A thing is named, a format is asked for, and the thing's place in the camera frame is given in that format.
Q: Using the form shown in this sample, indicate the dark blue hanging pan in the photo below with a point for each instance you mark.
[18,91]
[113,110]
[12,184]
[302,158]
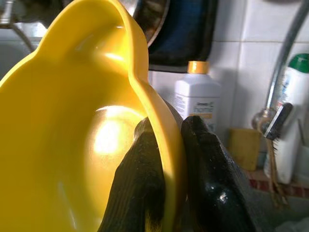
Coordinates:
[188,36]

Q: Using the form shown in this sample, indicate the curved steel faucet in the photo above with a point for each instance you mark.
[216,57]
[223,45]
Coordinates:
[278,72]

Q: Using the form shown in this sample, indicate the thick ochre sponge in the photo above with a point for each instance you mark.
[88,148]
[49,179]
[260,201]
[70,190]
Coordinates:
[243,149]

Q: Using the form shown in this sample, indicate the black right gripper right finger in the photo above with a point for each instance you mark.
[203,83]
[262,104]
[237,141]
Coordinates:
[212,181]

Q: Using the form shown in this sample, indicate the white bottle green cap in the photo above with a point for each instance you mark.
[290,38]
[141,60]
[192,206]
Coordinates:
[297,96]

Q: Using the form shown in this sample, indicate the white detergent bottle yellow cap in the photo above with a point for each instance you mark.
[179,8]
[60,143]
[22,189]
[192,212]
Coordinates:
[193,96]

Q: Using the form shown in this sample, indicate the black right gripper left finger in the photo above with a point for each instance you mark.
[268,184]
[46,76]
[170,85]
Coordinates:
[135,181]

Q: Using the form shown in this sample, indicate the hanging steel pan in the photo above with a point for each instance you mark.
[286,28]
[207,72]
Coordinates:
[154,19]

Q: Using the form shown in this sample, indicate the yellow plastic bowl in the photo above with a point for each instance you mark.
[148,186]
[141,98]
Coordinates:
[60,108]

